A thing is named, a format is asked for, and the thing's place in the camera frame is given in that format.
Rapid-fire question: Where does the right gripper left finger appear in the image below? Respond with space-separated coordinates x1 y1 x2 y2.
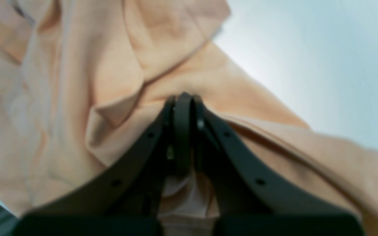
12 93 192 236

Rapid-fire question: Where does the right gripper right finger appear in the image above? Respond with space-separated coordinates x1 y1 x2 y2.
192 95 365 236

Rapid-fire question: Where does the peach pink T-shirt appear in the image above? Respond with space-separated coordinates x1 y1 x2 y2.
0 0 378 236

